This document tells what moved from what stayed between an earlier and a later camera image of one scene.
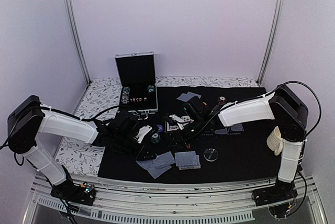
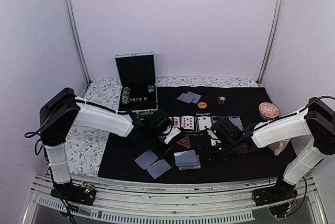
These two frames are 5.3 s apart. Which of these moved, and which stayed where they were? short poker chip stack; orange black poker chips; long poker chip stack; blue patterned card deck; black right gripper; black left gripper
Moved: black left gripper; black right gripper
Stayed: long poker chip stack; short poker chip stack; orange black poker chips; blue patterned card deck
